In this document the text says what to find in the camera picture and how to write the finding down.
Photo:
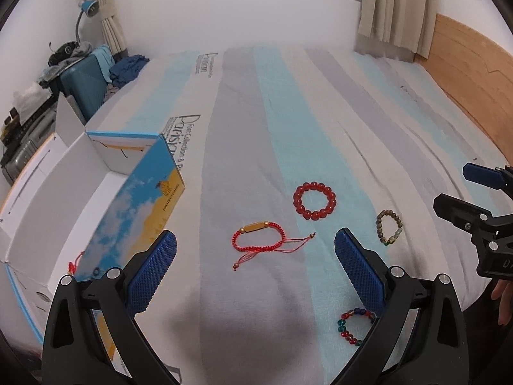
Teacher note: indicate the striped bed blanket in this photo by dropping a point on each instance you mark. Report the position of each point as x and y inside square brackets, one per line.
[280, 128]

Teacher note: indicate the person's right hand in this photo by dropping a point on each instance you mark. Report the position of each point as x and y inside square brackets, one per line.
[503, 300]

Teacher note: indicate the grey clothing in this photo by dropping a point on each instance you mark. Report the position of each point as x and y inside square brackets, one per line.
[84, 49]

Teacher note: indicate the wooden headboard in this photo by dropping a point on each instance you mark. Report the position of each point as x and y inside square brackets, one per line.
[469, 68]

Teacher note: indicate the white plastic bag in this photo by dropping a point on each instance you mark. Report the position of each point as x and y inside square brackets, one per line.
[32, 98]

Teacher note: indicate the blue and yellow cardboard box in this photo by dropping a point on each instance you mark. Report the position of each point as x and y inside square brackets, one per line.
[100, 192]

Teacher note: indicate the black bag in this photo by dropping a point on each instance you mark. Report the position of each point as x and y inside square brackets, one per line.
[62, 50]

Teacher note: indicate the black items on suitcase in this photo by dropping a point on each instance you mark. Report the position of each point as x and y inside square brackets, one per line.
[10, 124]

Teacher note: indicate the dark blue clothes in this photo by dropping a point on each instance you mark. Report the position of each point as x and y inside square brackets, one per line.
[128, 68]

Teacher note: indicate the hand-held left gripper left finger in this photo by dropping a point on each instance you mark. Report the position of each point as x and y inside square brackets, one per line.
[154, 272]

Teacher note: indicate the beige curtain with tieback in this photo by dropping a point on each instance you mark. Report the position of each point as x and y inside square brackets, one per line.
[110, 8]

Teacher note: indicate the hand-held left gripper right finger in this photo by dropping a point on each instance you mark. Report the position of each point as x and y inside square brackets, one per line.
[358, 272]

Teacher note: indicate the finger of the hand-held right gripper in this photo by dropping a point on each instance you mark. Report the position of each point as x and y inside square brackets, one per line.
[481, 174]
[453, 208]

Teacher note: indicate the wide beige curtain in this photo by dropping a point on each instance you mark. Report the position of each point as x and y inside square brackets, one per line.
[396, 8]

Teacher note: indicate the teal suitcase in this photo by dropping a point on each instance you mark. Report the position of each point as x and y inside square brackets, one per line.
[82, 84]

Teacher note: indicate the silver suitcase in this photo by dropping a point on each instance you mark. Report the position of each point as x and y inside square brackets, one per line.
[28, 144]

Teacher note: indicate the light blue cloth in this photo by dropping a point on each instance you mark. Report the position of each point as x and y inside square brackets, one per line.
[105, 62]

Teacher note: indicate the blue desk lamp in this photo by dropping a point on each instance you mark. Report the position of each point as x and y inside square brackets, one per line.
[89, 7]

